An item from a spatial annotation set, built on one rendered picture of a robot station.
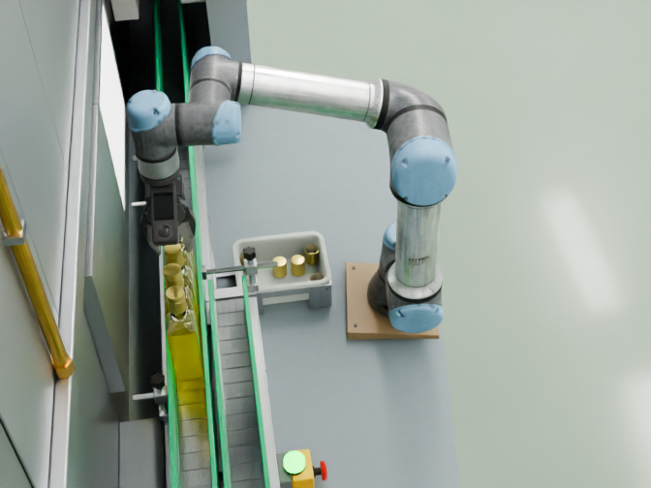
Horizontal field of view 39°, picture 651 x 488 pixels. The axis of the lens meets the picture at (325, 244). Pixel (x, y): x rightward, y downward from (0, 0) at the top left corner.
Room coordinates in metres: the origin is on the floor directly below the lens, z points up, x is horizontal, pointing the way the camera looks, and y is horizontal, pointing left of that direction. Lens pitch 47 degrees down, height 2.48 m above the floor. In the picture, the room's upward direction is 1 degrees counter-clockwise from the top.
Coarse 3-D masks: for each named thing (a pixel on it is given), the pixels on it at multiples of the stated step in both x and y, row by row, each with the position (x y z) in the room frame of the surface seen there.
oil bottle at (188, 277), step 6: (186, 270) 1.25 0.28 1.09; (186, 276) 1.24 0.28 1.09; (192, 276) 1.26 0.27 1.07; (186, 282) 1.23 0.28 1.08; (192, 282) 1.24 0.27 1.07; (192, 288) 1.23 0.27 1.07; (198, 306) 1.27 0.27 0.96; (198, 312) 1.24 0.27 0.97; (198, 318) 1.23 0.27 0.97; (198, 324) 1.23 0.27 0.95
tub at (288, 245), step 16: (240, 240) 1.57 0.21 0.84; (256, 240) 1.57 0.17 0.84; (272, 240) 1.58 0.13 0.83; (288, 240) 1.58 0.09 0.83; (304, 240) 1.59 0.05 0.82; (320, 240) 1.57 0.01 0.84; (256, 256) 1.57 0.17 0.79; (272, 256) 1.57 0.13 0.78; (288, 256) 1.58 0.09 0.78; (304, 256) 1.58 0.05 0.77; (320, 256) 1.54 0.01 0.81; (240, 272) 1.48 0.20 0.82; (272, 272) 1.53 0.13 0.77; (288, 272) 1.53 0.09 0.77; (320, 272) 1.52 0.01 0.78; (272, 288) 1.42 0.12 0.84; (288, 288) 1.42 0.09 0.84
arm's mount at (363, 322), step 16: (352, 272) 1.51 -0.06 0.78; (368, 272) 1.52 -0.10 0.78; (352, 288) 1.47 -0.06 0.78; (352, 304) 1.42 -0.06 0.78; (368, 304) 1.42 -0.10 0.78; (352, 320) 1.37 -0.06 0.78; (368, 320) 1.37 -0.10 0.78; (384, 320) 1.37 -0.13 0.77; (352, 336) 1.33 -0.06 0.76; (368, 336) 1.33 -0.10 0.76; (384, 336) 1.33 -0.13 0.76; (400, 336) 1.33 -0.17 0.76; (416, 336) 1.33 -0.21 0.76; (432, 336) 1.33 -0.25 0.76
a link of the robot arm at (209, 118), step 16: (208, 80) 1.35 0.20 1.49; (192, 96) 1.32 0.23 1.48; (208, 96) 1.30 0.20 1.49; (224, 96) 1.32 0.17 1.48; (176, 112) 1.26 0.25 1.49; (192, 112) 1.26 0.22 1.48; (208, 112) 1.26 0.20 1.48; (224, 112) 1.26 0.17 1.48; (240, 112) 1.30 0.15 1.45; (176, 128) 1.24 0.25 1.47; (192, 128) 1.24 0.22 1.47; (208, 128) 1.24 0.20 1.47; (224, 128) 1.24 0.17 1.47; (240, 128) 1.27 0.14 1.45; (192, 144) 1.24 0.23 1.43; (208, 144) 1.24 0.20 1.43
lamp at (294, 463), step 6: (288, 456) 0.97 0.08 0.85; (294, 456) 0.96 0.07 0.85; (300, 456) 0.97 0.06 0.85; (288, 462) 0.95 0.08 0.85; (294, 462) 0.95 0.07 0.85; (300, 462) 0.95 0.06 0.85; (288, 468) 0.94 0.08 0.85; (294, 468) 0.94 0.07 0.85; (300, 468) 0.94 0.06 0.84; (294, 474) 0.94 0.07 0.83
